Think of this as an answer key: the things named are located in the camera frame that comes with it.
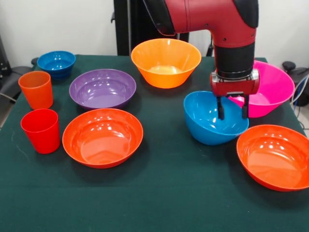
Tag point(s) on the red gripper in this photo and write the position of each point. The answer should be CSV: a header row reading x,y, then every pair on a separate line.
x,y
234,88

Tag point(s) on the light blue plastic bowl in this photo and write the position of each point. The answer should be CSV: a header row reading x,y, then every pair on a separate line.
x,y
205,128

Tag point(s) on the large magenta plastic bowl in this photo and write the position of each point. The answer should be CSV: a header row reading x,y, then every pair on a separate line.
x,y
275,91

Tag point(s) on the orange-red plastic bowl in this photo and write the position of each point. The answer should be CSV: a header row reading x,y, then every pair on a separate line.
x,y
102,145
275,164

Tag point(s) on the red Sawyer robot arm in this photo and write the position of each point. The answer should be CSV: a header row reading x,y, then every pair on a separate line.
x,y
205,14

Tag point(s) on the black office chair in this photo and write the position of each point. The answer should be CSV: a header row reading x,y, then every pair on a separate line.
x,y
9,84
289,65

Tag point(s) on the orange plastic bowl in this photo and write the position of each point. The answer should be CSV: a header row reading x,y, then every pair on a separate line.
x,y
166,58

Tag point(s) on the dark green table cloth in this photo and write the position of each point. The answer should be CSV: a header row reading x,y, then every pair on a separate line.
x,y
157,198

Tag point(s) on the purple plastic bowl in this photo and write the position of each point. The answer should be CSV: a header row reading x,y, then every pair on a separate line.
x,y
102,89

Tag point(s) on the small dark blue bowl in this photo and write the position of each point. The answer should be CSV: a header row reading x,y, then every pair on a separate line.
x,y
56,65

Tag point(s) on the red plastic cup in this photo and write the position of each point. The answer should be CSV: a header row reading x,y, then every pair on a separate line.
x,y
41,135

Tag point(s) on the orange plastic cup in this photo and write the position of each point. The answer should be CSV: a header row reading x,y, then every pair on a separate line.
x,y
36,91

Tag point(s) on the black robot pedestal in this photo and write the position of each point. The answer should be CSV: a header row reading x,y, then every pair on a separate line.
x,y
123,24

